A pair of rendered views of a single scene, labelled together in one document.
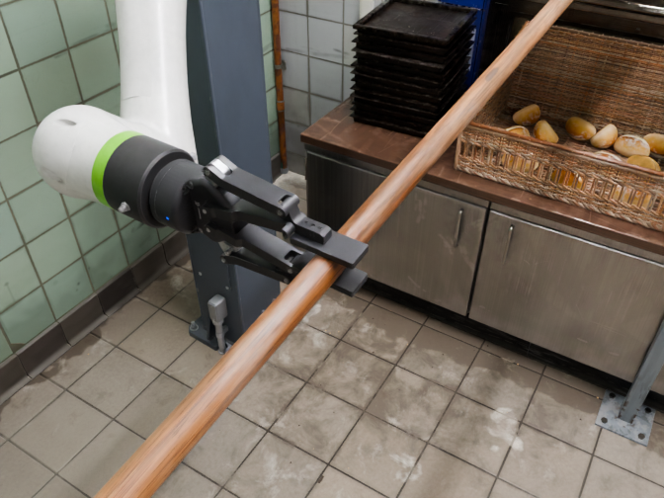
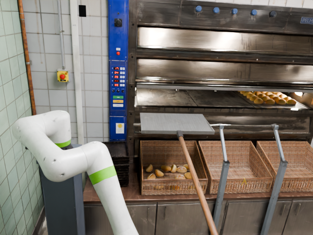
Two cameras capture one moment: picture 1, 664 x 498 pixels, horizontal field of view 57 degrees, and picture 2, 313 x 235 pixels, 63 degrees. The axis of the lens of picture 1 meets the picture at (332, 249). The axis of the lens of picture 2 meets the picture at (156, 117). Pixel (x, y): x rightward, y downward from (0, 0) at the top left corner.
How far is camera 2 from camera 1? 84 cm
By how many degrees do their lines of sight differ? 38
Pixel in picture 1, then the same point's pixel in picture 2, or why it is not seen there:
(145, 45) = (123, 213)
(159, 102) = (132, 229)
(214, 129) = (75, 217)
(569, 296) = (186, 222)
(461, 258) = (150, 223)
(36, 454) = not seen: outside the picture
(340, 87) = not seen: hidden behind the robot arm
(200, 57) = (71, 195)
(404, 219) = not seen: hidden behind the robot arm
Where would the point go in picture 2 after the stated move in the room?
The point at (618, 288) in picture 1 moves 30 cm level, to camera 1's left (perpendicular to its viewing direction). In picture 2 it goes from (199, 213) to (172, 229)
